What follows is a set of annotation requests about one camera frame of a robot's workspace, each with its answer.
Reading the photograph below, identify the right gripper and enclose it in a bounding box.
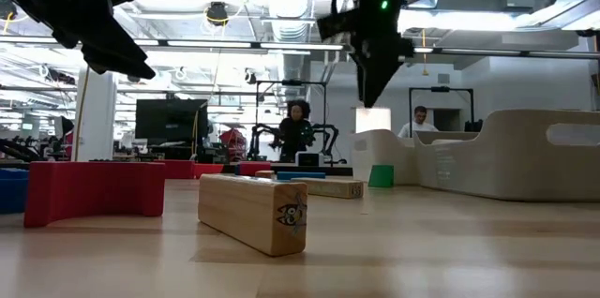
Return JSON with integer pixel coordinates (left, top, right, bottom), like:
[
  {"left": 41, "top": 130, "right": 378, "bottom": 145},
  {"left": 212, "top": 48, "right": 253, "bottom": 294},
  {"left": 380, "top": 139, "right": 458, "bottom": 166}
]
[{"left": 349, "top": 30, "right": 416, "bottom": 108}]

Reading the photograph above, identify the small green block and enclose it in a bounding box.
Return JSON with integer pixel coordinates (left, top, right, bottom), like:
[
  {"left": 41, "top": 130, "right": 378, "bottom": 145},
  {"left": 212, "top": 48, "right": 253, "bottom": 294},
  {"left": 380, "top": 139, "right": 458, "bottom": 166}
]
[{"left": 367, "top": 163, "right": 396, "bottom": 189}]

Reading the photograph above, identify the wooden block with end print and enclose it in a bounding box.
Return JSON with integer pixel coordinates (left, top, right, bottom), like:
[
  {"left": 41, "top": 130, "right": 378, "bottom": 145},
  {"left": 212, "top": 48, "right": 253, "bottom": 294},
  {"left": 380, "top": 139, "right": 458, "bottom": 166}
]
[{"left": 290, "top": 176, "right": 365, "bottom": 201}]

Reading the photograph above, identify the red arch block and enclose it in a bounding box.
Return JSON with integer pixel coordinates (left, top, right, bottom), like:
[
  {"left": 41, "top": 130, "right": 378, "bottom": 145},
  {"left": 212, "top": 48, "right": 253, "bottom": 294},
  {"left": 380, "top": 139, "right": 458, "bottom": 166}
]
[{"left": 22, "top": 161, "right": 166, "bottom": 230}]

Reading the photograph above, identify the long red building block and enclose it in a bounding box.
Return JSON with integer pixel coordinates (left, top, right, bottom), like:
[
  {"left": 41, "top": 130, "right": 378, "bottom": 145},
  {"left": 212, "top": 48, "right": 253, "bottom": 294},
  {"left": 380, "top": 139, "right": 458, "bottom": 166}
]
[{"left": 164, "top": 160, "right": 196, "bottom": 181}]

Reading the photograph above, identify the orange-red studded block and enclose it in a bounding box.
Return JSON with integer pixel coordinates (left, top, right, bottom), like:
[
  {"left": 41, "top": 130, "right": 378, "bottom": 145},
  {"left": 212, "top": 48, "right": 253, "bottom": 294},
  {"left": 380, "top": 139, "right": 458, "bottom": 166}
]
[{"left": 194, "top": 163, "right": 225, "bottom": 180}]

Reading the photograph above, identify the wooden block with face print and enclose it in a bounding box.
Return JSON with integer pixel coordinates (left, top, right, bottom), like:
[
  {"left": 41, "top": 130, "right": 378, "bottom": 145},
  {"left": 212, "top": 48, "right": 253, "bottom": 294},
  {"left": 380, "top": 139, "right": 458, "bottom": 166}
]
[{"left": 197, "top": 174, "right": 308, "bottom": 258}]

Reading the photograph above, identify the bright white window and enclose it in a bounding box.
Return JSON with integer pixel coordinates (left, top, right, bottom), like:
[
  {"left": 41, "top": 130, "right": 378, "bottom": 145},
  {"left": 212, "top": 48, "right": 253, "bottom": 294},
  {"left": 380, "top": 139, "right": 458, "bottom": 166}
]
[{"left": 354, "top": 107, "right": 393, "bottom": 134}]

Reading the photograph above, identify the person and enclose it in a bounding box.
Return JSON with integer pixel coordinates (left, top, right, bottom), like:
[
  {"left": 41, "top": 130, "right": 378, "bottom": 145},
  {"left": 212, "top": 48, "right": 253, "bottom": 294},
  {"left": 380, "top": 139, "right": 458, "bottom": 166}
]
[
  {"left": 397, "top": 105, "right": 440, "bottom": 139},
  {"left": 271, "top": 98, "right": 316, "bottom": 163}
]

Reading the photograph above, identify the white plastic bin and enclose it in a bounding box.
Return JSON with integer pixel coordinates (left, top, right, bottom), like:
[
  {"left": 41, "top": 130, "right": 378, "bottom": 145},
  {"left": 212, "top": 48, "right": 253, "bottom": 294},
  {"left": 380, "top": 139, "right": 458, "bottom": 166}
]
[{"left": 349, "top": 128, "right": 421, "bottom": 186}]

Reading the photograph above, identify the white pillar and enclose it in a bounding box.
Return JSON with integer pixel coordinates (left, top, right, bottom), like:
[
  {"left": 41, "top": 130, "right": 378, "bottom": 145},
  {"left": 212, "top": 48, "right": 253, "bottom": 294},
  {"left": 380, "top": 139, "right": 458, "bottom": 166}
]
[{"left": 74, "top": 66, "right": 117, "bottom": 163}]

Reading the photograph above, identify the black monitor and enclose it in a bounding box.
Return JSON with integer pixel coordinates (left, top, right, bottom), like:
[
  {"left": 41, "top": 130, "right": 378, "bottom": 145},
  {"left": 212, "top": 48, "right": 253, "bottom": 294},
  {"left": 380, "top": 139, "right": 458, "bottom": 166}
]
[{"left": 134, "top": 98, "right": 210, "bottom": 149}]

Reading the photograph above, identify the white box device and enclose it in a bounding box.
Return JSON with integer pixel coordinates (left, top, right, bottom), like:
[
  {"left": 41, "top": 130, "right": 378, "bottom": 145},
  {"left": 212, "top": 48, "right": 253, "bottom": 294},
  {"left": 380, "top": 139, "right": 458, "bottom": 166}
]
[{"left": 294, "top": 151, "right": 324, "bottom": 169}]

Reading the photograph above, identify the black bar with light strips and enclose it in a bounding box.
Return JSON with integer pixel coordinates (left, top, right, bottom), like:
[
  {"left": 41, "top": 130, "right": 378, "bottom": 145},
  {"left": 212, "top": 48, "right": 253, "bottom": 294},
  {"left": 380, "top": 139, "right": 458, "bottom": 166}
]
[{"left": 0, "top": 34, "right": 600, "bottom": 61}]

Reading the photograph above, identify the red bag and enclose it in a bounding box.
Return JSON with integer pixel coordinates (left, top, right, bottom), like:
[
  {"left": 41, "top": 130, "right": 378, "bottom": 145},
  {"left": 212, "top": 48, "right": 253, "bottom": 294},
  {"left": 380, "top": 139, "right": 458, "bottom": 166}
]
[{"left": 218, "top": 127, "right": 248, "bottom": 162}]

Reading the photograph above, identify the grey plastic bin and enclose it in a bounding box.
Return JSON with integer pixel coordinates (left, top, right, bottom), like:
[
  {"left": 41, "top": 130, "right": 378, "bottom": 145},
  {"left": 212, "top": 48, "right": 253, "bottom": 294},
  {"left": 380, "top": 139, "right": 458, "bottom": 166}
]
[{"left": 414, "top": 109, "right": 600, "bottom": 203}]

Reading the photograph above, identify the hanging yellow cord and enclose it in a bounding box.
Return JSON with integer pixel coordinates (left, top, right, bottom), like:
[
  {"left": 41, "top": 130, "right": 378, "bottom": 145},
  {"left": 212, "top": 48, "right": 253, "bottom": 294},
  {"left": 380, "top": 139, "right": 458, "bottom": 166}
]
[{"left": 420, "top": 28, "right": 430, "bottom": 78}]

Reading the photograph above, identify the black stand frame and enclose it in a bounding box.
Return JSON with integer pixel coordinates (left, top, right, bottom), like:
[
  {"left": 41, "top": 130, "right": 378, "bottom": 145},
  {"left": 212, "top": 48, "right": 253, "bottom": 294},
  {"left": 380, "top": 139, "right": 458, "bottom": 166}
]
[
  {"left": 255, "top": 80, "right": 328, "bottom": 158},
  {"left": 408, "top": 86, "right": 475, "bottom": 133}
]

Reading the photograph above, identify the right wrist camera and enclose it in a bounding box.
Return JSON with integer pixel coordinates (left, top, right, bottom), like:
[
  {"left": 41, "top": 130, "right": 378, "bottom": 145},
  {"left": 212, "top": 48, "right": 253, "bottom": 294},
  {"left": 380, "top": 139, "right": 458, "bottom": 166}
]
[{"left": 316, "top": 7, "right": 363, "bottom": 42}]

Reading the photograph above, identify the black table frame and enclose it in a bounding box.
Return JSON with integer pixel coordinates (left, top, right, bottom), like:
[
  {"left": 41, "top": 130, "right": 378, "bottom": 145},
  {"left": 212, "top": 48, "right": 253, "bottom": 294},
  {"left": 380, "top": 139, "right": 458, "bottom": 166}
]
[{"left": 0, "top": 160, "right": 357, "bottom": 178}]

